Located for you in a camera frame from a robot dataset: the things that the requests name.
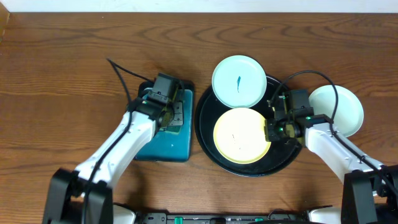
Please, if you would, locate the green yellow sponge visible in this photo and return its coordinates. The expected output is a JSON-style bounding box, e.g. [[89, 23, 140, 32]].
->
[[165, 126, 182, 134]]

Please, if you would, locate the yellow plate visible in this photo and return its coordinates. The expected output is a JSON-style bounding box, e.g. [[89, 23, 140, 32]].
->
[[213, 108, 271, 164]]

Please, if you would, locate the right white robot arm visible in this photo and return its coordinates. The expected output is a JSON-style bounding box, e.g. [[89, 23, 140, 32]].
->
[[264, 114, 397, 223]]

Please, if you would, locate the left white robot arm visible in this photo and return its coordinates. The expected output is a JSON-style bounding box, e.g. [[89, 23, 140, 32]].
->
[[42, 98, 183, 223]]

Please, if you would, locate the round black serving tray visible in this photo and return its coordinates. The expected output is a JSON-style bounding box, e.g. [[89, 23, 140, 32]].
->
[[195, 77, 302, 177]]

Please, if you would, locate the black rectangular water tray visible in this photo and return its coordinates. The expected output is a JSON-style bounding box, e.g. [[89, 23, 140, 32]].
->
[[135, 81, 194, 162]]

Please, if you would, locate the mint plate with blue stain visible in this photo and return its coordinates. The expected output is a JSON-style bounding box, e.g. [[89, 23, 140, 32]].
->
[[211, 55, 267, 108]]

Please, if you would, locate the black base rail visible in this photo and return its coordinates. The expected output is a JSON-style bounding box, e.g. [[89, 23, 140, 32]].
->
[[134, 213, 310, 224]]

